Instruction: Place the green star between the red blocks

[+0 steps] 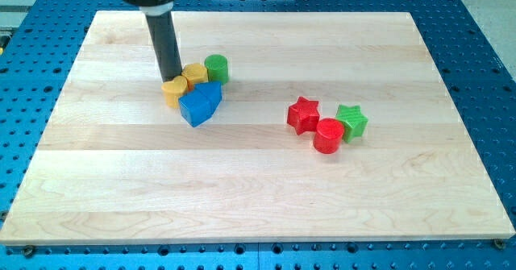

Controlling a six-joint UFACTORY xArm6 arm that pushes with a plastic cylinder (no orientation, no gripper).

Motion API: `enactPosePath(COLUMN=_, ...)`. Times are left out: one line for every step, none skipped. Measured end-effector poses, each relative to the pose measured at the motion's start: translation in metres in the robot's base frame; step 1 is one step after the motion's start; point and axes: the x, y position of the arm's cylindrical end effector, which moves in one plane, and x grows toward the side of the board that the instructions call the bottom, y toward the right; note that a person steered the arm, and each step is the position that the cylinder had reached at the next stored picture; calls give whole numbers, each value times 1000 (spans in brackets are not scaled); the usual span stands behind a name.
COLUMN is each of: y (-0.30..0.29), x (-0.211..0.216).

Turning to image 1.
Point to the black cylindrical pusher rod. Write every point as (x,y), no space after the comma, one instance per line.
(165,45)

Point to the red star block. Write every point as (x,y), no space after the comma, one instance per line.
(303,115)

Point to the green star block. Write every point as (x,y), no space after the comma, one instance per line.
(353,120)

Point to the yellow hexagon block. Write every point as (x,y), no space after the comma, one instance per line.
(194,74)

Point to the yellow heart block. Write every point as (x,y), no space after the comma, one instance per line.
(173,90)

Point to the green cylinder block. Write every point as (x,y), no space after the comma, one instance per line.
(217,68)

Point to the blue triangular block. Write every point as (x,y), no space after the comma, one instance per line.
(212,91)

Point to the blue cube block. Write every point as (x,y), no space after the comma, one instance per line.
(195,108)

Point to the light wooden board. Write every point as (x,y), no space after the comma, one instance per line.
(115,165)

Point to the red cylinder block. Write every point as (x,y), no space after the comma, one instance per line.
(328,135)

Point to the board clamp screw left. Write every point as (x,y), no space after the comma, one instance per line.
(28,251)

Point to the board clamp screw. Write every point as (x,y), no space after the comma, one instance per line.
(28,251)
(499,244)

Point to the board clamp screw right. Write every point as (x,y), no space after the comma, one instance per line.
(499,244)

